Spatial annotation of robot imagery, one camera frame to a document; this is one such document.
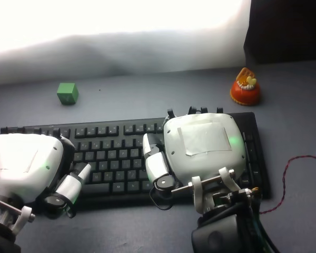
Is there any white backdrop cloth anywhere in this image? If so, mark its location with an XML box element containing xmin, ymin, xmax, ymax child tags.
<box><xmin>0</xmin><ymin>0</ymin><xmax>251</xmax><ymax>85</ymax></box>

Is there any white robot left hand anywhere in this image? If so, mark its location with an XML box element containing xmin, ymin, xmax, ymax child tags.
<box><xmin>0</xmin><ymin>126</ymin><xmax>92</xmax><ymax>219</ymax></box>

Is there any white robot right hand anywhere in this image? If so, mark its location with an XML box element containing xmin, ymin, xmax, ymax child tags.
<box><xmin>142</xmin><ymin>106</ymin><xmax>248</xmax><ymax>197</ymax></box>

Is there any green toy block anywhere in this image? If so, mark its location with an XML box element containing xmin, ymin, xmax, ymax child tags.
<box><xmin>56</xmin><ymin>82</ymin><xmax>80</xmax><ymax>106</ymax></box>

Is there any red and black twisted cable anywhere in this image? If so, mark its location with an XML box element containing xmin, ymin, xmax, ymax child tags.
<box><xmin>259</xmin><ymin>155</ymin><xmax>316</xmax><ymax>215</ymax></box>

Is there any dark box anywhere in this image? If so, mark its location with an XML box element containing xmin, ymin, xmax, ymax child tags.
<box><xmin>243</xmin><ymin>0</ymin><xmax>316</xmax><ymax>65</ymax></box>

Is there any black computer keyboard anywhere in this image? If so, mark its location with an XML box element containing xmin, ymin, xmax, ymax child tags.
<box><xmin>0</xmin><ymin>112</ymin><xmax>271</xmax><ymax>211</ymax></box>

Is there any orange toy cake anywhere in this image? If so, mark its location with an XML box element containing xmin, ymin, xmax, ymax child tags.
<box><xmin>229</xmin><ymin>67</ymin><xmax>261</xmax><ymax>107</ymax></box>

